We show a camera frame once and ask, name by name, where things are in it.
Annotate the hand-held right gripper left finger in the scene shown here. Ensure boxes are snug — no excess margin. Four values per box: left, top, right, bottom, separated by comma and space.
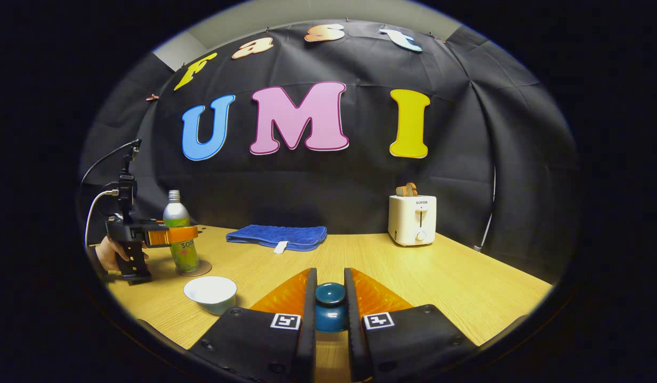
189, 268, 318, 383

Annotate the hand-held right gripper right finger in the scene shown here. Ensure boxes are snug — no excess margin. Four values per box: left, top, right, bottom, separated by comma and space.
343, 267, 478, 383

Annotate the silver green label water bottle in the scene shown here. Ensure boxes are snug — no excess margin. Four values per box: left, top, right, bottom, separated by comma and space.
163, 189, 200, 274

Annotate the dark teal teacup lid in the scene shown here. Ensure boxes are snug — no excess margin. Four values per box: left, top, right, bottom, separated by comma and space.
314, 282, 349, 334

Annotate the round brown coaster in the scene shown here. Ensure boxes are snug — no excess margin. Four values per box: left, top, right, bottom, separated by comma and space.
177, 259, 212, 277

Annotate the folded blue towel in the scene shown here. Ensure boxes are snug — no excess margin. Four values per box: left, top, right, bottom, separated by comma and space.
226, 224, 328, 254

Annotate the cream white toaster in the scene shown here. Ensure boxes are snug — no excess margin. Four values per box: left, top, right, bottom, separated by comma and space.
388, 194, 437, 247

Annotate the black backdrop cloth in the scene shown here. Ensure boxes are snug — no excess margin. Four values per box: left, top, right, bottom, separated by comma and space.
78, 20, 580, 282

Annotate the grey cable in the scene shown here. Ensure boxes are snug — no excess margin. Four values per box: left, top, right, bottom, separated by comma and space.
85, 189, 120, 248

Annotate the thin black cable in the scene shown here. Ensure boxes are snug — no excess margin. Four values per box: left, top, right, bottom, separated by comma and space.
81, 139, 135, 187

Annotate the thin white cable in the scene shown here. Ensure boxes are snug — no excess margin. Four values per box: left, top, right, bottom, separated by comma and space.
473, 166, 497, 252

